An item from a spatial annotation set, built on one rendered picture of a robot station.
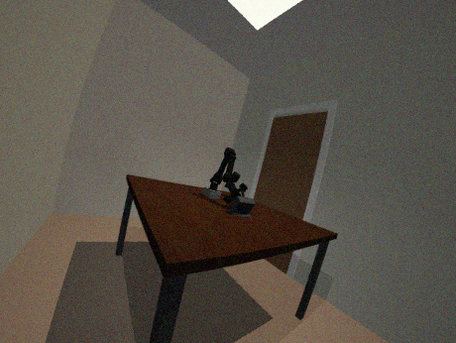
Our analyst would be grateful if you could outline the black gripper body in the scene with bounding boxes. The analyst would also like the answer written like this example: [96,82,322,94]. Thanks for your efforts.
[223,183,248,203]

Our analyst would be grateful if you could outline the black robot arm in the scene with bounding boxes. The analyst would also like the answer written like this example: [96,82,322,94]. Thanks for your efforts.
[209,148,240,191]

